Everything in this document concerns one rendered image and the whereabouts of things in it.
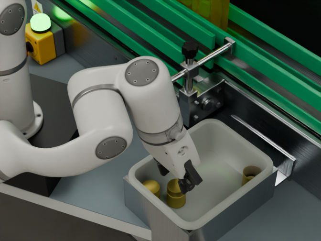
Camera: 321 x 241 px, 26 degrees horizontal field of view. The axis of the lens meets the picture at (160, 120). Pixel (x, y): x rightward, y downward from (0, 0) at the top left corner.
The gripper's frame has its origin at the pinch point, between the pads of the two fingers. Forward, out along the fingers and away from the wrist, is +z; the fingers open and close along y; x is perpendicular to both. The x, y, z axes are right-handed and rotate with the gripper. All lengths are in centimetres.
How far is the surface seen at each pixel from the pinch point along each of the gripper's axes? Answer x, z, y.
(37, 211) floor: 17, 83, 71
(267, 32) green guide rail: -31.7, -3.3, 8.3
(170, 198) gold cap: 2.9, 4.5, -0.3
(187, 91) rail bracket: -12.2, -3.4, 9.7
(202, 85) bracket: -16.4, 0.2, 11.0
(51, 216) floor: 15, 84, 66
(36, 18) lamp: -6, 1, 53
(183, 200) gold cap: 1.3, 6.0, -1.7
